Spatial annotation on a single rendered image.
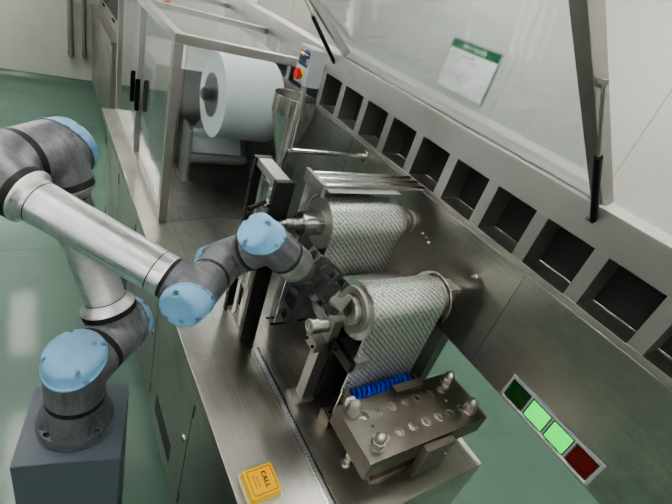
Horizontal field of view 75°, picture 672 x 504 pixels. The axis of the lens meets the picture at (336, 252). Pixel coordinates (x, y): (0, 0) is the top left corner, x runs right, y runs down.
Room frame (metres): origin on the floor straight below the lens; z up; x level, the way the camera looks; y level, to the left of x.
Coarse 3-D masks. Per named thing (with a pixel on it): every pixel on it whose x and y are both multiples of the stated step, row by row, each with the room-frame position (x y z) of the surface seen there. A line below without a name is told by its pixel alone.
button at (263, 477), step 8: (264, 464) 0.60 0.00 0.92; (248, 472) 0.57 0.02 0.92; (256, 472) 0.58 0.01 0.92; (264, 472) 0.59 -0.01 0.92; (272, 472) 0.59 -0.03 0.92; (248, 480) 0.56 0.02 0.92; (256, 480) 0.56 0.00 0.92; (264, 480) 0.57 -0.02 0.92; (272, 480) 0.58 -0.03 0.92; (248, 488) 0.54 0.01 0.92; (256, 488) 0.55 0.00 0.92; (264, 488) 0.55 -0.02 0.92; (272, 488) 0.56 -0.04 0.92; (280, 488) 0.56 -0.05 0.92; (248, 496) 0.53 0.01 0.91; (256, 496) 0.53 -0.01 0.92; (264, 496) 0.54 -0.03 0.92; (272, 496) 0.55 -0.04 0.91
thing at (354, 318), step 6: (354, 294) 0.85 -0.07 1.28; (354, 300) 0.82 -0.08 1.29; (348, 306) 0.83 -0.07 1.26; (354, 306) 0.81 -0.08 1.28; (360, 306) 0.82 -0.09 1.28; (348, 312) 0.82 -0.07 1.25; (354, 312) 0.81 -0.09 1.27; (360, 312) 0.81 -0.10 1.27; (342, 318) 0.83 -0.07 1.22; (348, 318) 0.82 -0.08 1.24; (354, 318) 0.80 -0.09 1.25; (360, 318) 0.81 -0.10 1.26; (348, 324) 0.81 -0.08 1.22; (354, 324) 0.80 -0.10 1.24
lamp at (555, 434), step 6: (552, 426) 0.74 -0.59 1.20; (558, 426) 0.73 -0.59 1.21; (546, 432) 0.74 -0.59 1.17; (552, 432) 0.73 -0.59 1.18; (558, 432) 0.73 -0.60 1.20; (564, 432) 0.72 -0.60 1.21; (552, 438) 0.73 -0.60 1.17; (558, 438) 0.72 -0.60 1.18; (564, 438) 0.72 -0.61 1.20; (570, 438) 0.71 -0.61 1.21; (552, 444) 0.72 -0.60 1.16; (558, 444) 0.72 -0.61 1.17; (564, 444) 0.71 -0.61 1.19; (558, 450) 0.71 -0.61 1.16; (564, 450) 0.70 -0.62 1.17
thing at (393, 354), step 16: (400, 336) 0.87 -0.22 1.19; (416, 336) 0.91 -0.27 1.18; (368, 352) 0.81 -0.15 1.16; (384, 352) 0.85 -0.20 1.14; (400, 352) 0.89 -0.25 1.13; (416, 352) 0.93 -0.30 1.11; (368, 368) 0.83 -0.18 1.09; (384, 368) 0.87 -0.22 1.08; (400, 368) 0.91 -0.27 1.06; (352, 384) 0.81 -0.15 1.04; (368, 384) 0.85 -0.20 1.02
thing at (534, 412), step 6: (534, 402) 0.79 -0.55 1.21; (528, 408) 0.79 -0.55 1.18; (534, 408) 0.78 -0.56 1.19; (540, 408) 0.77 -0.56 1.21; (528, 414) 0.78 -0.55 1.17; (534, 414) 0.77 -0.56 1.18; (540, 414) 0.77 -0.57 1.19; (546, 414) 0.76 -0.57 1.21; (534, 420) 0.77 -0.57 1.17; (540, 420) 0.76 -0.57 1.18; (546, 420) 0.75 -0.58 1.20; (540, 426) 0.75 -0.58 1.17
